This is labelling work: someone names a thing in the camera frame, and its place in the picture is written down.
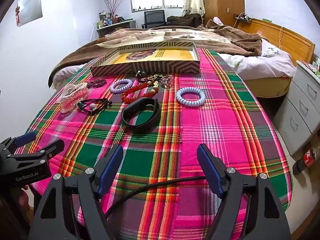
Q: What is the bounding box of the grey drawer cabinet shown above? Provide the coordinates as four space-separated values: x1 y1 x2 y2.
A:
272 60 320 157

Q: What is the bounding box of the black smart band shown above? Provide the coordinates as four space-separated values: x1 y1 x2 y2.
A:
121 97 161 134

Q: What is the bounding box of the patterned cardboard box tray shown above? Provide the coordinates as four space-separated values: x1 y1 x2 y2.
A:
89 42 201 77

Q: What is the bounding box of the pink green plaid tablecloth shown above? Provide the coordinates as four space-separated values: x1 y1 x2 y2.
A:
15 47 293 240

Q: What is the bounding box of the stack of small boxes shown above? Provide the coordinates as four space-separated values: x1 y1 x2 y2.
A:
304 57 320 77

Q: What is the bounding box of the black office chair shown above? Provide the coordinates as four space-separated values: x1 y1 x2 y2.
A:
141 10 167 29

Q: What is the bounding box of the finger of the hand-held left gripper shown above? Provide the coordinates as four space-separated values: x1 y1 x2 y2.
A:
0 132 37 155
6 139 65 166

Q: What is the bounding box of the silver wall poster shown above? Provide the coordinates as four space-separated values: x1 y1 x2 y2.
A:
17 0 42 27

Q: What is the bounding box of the red beaded bracelet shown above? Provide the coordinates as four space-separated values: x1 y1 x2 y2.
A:
121 83 157 103

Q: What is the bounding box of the person's left hand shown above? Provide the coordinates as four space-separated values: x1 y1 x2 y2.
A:
12 184 32 213

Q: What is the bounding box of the gold beaded bracelet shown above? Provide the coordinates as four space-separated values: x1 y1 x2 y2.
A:
144 74 163 93

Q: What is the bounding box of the black cable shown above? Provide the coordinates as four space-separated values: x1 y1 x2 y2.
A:
104 176 208 218

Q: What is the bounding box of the group of bottles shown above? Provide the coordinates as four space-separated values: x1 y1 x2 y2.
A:
97 11 125 28

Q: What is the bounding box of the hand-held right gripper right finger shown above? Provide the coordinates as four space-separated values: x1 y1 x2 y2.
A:
197 144 292 240

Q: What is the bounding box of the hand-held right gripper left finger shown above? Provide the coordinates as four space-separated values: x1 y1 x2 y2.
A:
29 144 125 240

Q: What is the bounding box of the vase of dry branches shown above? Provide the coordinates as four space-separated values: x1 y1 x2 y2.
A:
104 0 128 23

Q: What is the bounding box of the window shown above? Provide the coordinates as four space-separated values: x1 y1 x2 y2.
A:
129 0 187 12

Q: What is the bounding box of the dark purple beaded bracelet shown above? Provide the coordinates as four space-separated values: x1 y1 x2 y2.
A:
87 79 107 89

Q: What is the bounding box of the clear crystal bracelet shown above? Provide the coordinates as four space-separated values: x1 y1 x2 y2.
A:
160 75 173 90

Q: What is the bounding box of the brown paw print blanket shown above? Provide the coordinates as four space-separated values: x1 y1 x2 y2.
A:
49 19 262 85

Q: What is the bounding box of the white floral bed sheet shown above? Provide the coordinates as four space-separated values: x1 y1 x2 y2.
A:
51 39 297 90

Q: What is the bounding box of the black cord grey bead hair tie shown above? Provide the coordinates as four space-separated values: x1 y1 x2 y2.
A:
76 98 112 116

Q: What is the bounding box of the clear plastic bag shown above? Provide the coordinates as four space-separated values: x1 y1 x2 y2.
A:
56 83 90 113

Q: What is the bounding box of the cola bottle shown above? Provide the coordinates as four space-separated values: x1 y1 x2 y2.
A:
292 144 320 176

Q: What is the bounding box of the light blue spiral hair tie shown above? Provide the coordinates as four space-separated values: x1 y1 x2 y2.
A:
175 87 206 106

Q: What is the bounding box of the red hanging ornament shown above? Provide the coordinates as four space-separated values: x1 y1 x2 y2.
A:
15 1 21 27

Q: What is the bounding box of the wooden wardrobe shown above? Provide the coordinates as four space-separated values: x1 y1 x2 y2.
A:
201 0 245 27

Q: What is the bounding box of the person's left forearm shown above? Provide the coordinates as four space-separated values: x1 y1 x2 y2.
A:
0 186 33 240

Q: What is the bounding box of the lilac spiral hair tie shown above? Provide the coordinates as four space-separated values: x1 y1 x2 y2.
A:
110 79 133 94

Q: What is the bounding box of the wooden shelf with bottles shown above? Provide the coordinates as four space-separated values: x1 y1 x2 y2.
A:
96 19 137 38

